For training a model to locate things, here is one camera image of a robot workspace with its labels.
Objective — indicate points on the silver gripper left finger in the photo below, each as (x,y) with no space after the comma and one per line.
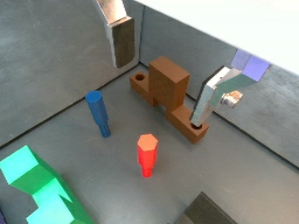
(120,30)

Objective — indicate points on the green U-shaped block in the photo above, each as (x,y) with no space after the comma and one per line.
(32,176)

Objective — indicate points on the red hexagonal peg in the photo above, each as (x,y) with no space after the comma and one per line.
(147,152)

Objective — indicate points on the brown stepped block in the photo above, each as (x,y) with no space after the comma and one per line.
(163,86)

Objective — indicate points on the purple board with slot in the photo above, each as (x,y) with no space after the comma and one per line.
(2,219)

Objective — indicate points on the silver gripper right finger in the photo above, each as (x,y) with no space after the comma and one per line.
(221,88)

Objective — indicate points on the blue hexagonal peg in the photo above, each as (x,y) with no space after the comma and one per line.
(96,106)

